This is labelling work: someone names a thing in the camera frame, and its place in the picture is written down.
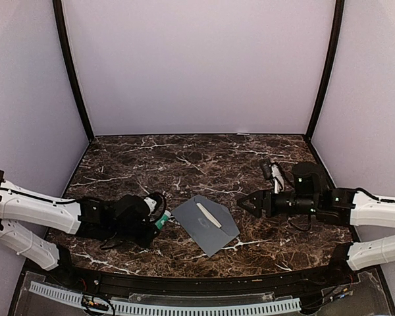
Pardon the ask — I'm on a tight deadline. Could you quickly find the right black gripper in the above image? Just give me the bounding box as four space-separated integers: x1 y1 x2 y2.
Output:
238 188 319 218

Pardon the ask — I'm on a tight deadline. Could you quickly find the green white glue stick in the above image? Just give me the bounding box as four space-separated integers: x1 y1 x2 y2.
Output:
155 211 171 230

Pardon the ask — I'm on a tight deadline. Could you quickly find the grey blue envelope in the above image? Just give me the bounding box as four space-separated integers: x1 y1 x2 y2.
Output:
172 195 240 257

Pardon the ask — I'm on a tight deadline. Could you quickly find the white letter paper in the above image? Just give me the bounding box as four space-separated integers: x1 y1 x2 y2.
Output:
196 203 222 228

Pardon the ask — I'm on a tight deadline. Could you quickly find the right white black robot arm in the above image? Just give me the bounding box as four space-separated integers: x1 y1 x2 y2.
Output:
237 161 395 286

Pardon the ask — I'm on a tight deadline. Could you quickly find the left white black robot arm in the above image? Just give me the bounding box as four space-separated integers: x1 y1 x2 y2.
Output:
0 170 170 287

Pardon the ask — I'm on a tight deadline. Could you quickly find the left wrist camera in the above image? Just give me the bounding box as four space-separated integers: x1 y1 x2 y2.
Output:
144 192 167 223

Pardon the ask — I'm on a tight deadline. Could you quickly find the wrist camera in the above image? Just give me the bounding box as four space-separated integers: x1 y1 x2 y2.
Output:
144 192 167 223
261 159 285 194

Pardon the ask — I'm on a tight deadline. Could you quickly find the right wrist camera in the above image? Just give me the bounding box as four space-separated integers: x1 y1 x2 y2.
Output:
261 159 285 194

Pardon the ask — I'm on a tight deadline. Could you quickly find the black curved front rail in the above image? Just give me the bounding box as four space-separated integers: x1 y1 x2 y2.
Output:
50 239 357 296

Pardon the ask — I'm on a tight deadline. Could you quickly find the light blue slotted cable duct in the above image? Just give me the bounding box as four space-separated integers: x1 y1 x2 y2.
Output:
29 281 302 315

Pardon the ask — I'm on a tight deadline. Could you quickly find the right black corner post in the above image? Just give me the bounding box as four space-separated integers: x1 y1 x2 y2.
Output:
305 0 345 142

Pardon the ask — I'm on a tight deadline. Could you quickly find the black corner post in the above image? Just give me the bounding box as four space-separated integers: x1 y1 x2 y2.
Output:
305 0 345 142
52 0 95 142

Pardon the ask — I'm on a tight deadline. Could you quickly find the left black corner post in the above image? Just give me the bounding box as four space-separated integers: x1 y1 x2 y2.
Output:
52 0 95 142

